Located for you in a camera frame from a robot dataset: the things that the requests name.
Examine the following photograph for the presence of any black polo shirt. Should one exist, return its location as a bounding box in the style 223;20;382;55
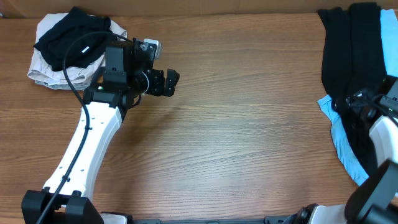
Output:
318;2;387;175

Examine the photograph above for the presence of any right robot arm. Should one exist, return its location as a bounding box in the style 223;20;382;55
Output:
276;77;397;223

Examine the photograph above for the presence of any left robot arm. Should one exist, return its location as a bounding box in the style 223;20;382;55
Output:
21;37;180;224

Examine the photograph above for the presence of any folded grey garment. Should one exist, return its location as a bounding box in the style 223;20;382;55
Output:
35;80;90;91

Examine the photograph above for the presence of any folded black garment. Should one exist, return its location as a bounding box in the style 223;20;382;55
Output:
34;7;117;72

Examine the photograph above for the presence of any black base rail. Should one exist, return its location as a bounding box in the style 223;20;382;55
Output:
102;215;299;224

